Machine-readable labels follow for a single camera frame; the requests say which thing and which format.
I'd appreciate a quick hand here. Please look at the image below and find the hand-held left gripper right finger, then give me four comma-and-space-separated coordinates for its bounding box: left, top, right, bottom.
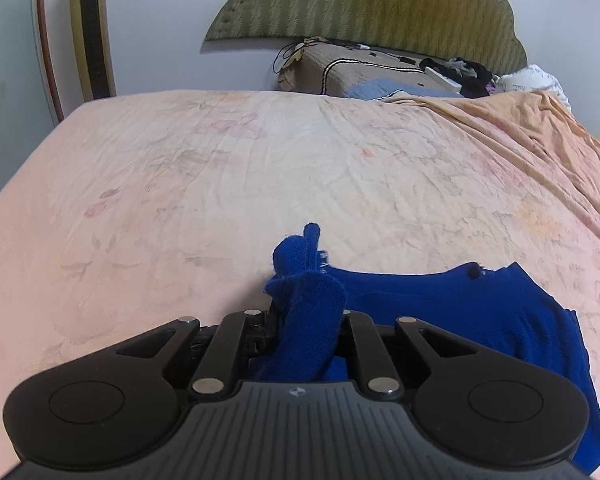
341, 309, 487, 401

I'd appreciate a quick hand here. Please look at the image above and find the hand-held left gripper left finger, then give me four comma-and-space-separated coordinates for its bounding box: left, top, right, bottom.
114, 309, 281, 402

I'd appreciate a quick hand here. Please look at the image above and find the blue knitted sweater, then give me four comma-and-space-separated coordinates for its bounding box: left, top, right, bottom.
250, 222, 600, 476

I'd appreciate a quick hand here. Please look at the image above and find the pink floral bed sheet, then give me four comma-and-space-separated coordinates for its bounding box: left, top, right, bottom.
0, 89, 600, 480

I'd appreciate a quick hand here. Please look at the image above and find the light blue cloth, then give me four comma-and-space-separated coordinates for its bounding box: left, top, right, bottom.
346, 78, 465, 104

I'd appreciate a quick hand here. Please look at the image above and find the brown pillow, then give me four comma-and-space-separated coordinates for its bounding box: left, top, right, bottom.
278, 42, 463, 101

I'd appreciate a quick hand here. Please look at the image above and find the peach blanket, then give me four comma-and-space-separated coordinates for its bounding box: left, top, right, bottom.
380, 89, 600, 253

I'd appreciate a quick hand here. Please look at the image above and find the white remote control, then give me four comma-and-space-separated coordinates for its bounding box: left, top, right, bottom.
424, 66, 462, 90

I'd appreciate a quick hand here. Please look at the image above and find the black clothing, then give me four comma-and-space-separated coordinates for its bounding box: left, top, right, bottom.
419, 56, 497, 100

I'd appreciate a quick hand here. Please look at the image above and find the white knitted cloth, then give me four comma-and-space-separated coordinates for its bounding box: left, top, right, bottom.
494, 63, 572, 108

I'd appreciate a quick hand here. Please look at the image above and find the olive padded headboard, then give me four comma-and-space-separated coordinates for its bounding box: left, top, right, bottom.
203, 0, 529, 75

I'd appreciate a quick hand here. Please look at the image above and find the gold standing air conditioner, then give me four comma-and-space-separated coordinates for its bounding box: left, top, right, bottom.
68, 0, 117, 102

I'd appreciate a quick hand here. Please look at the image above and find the frosted glass sliding door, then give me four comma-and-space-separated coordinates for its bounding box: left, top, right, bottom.
0, 0, 65, 222

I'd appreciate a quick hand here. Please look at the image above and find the black cable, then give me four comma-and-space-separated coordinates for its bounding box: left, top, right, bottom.
273, 39, 308, 75

